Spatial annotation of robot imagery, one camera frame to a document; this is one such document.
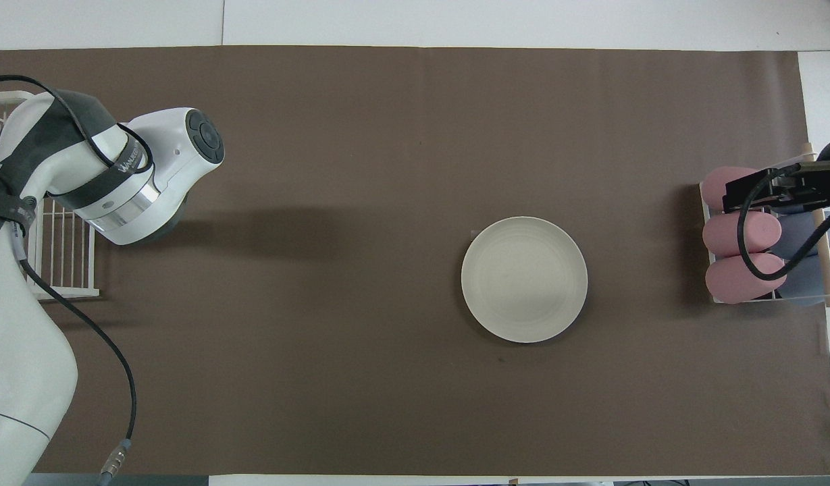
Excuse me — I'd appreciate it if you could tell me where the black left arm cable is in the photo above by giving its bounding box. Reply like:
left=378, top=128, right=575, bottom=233
left=0, top=74, right=156, bottom=485

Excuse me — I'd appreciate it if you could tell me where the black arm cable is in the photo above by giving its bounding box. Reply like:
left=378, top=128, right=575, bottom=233
left=0, top=74, right=156, bottom=485
left=737, top=169, right=830, bottom=282

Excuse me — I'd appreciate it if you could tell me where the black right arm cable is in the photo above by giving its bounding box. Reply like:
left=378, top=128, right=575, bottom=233
left=737, top=169, right=830, bottom=282

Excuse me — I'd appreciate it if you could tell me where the white wire dish rack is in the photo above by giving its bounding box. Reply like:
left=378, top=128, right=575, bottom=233
left=0, top=90, right=101, bottom=302

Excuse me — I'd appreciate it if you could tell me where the pink plastic cup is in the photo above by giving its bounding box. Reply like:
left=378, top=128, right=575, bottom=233
left=705, top=253, right=788, bottom=304
left=702, top=211, right=783, bottom=258
left=700, top=167, right=760, bottom=212

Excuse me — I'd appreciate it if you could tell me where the blue plastic cup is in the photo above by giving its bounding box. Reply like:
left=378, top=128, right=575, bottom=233
left=776, top=253, right=830, bottom=306
left=769, top=206, right=830, bottom=261

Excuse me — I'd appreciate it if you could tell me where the cup rack with wooden rod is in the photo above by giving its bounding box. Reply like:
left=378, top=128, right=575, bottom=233
left=698, top=142, right=830, bottom=308

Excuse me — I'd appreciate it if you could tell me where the brown table mat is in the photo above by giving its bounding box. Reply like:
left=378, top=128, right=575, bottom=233
left=0, top=46, right=830, bottom=477

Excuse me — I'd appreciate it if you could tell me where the cream round plate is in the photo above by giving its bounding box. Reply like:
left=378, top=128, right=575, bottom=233
left=461, top=216, right=588, bottom=344

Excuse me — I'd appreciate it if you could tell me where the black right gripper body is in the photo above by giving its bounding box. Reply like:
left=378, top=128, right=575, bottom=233
left=783, top=135, right=830, bottom=211

